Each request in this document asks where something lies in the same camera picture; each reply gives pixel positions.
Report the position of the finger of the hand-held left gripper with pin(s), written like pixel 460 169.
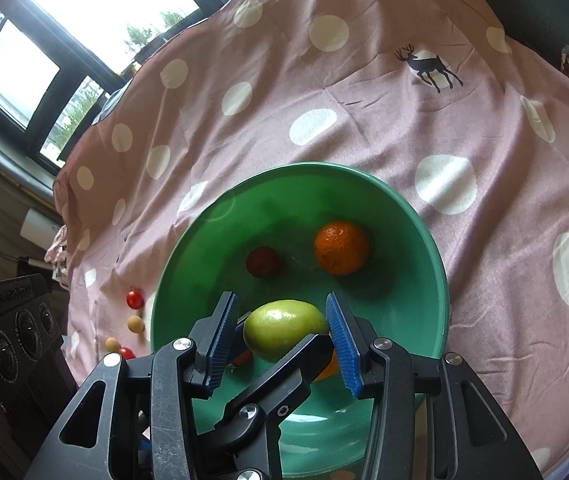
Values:
pixel 274 390

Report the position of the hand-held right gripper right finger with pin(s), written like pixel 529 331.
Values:
pixel 342 345

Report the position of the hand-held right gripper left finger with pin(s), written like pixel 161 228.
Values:
pixel 222 345

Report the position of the large orange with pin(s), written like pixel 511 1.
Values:
pixel 329 369

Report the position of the green jujube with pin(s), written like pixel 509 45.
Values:
pixel 284 327

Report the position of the dark red cherry tomato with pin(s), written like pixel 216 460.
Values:
pixel 263 261

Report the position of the green bowl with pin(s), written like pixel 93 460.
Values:
pixel 274 220

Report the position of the tan longan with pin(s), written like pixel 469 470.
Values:
pixel 112 344
pixel 136 324

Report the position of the small orange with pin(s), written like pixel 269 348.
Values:
pixel 342 249

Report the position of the crumpled pink cloth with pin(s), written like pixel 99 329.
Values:
pixel 57 252

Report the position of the white roll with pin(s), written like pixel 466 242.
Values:
pixel 39 227

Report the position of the pink polka-dot blanket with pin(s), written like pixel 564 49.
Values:
pixel 364 110

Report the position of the black-framed window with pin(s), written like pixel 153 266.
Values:
pixel 89 10

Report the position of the grey sofa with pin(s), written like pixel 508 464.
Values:
pixel 539 5

